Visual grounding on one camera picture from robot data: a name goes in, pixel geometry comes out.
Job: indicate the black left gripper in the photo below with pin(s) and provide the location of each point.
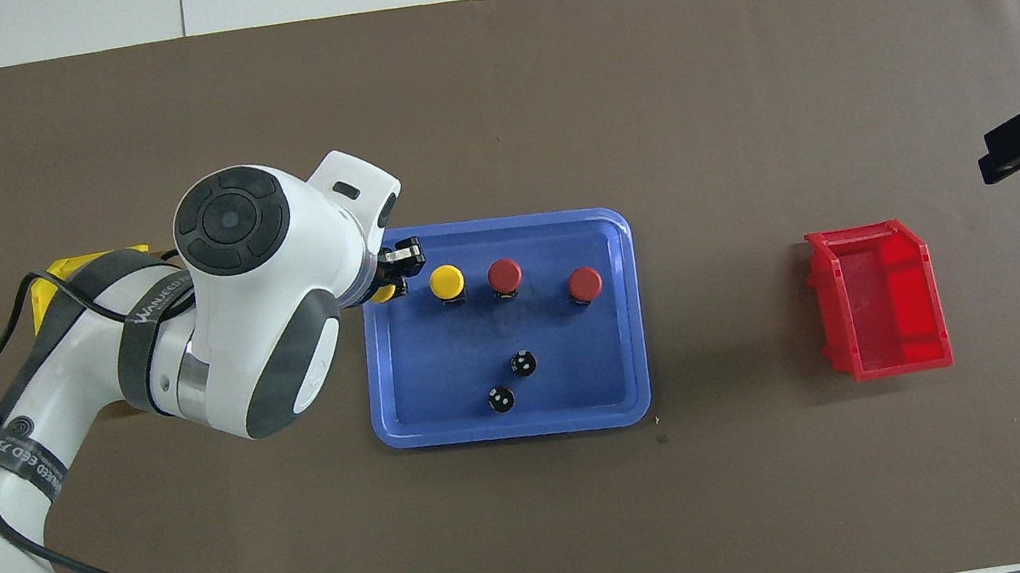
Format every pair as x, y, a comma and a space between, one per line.
372, 275

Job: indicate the black cylindrical capacitor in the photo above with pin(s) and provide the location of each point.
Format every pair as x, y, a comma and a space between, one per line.
523, 362
500, 398

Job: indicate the brown table mat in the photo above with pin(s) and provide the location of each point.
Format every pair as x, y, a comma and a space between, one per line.
707, 520

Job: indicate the red plastic bin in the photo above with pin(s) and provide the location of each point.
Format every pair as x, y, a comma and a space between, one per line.
886, 301

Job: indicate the red push button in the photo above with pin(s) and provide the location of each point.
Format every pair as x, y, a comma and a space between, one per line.
504, 275
585, 284

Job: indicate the blue plastic tray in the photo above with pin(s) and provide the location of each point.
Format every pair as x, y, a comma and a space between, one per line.
444, 387

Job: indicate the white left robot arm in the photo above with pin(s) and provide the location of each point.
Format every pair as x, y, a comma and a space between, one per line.
258, 294

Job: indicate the yellow push button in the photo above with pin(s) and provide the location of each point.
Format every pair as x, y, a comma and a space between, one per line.
447, 282
383, 295

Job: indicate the yellow plastic bin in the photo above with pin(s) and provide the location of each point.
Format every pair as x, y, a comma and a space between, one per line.
67, 264

